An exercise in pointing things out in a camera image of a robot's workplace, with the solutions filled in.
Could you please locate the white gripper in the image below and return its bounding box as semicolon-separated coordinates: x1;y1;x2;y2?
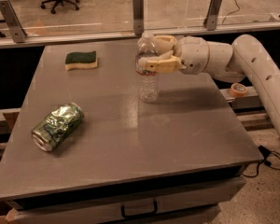
138;35;210;75

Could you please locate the clear plastic water bottle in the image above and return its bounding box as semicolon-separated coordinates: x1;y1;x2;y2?
135;32;159;103

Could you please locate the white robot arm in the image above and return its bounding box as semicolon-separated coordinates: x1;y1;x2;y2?
136;34;280;137

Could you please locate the orange tape roll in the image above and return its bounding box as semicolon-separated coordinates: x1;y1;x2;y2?
230;83;247;97

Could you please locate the green and yellow sponge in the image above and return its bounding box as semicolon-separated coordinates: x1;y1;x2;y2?
65;51;98;71

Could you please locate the crushed green soda can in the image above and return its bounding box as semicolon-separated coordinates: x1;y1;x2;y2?
32;103;84;152

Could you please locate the grey drawer front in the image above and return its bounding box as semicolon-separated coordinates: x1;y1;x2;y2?
6;176;245;224

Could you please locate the right metal bracket post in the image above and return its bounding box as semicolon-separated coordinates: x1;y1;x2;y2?
203;0;223;31

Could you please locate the metal bracket post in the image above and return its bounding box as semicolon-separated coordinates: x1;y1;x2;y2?
0;0;27;43
133;0;144;35
203;0;223;31

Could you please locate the middle metal bracket post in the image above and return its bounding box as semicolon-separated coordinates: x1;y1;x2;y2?
133;0;144;35

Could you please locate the grey metal rail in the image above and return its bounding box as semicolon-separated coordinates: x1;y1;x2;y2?
0;21;280;49

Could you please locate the black floor cable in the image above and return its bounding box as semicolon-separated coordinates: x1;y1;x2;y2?
241;145;280;179

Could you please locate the left metal bracket post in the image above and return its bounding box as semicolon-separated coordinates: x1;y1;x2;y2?
0;0;27;43

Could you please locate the black drawer handle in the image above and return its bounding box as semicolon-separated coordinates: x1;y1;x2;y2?
120;200;158;219

